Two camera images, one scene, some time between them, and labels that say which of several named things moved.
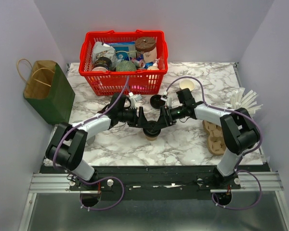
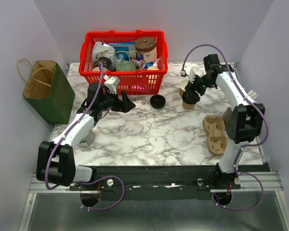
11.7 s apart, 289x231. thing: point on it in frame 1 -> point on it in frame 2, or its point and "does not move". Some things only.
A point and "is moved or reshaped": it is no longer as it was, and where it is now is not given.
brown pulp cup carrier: [216, 144] does not move
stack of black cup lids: [156, 102] does not move
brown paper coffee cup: [151, 138] is moved or reshaped
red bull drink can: [140, 63] does not move
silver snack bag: [100, 49] does not move
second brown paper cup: [187, 83] does not move
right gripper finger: [164, 120] -> [190, 98]
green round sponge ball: [126, 66] does not move
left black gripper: [141, 120] -> [124, 106]
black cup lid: [151, 129] is moved or reshaped
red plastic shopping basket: [136, 83] does not move
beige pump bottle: [155, 66] does not move
